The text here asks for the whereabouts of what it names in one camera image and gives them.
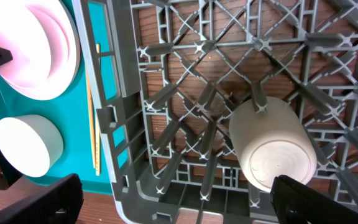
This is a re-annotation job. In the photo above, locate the wooden chopstick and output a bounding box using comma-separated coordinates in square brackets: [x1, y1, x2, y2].
[85, 70, 96, 168]
[95, 112, 101, 176]

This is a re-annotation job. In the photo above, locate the wooden chopstick right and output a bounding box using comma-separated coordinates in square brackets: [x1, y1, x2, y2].
[95, 112, 101, 176]

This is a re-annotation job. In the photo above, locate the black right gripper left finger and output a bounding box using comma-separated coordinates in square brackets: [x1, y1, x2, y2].
[0, 174, 83, 224]

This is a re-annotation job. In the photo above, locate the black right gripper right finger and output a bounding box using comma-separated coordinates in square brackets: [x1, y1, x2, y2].
[270, 175, 358, 224]

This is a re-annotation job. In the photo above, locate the pink plate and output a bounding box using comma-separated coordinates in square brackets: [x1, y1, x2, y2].
[4, 1, 80, 101]

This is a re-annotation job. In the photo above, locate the white cup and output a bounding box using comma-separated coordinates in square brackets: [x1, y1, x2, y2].
[229, 96, 317, 192]

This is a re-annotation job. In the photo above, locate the teal plastic tray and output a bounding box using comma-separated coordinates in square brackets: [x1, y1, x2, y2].
[0, 0, 129, 196]

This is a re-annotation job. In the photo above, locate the wooden chopstick left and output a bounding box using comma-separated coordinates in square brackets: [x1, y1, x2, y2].
[85, 70, 96, 168]

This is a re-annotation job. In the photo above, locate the grey dishwasher rack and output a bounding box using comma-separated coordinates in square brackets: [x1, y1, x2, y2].
[73, 0, 358, 223]

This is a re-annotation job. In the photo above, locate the white bowl with food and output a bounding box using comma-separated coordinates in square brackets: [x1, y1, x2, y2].
[0, 114, 64, 177]

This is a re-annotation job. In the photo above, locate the pink shallow bowl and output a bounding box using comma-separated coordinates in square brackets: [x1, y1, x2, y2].
[0, 1, 67, 88]

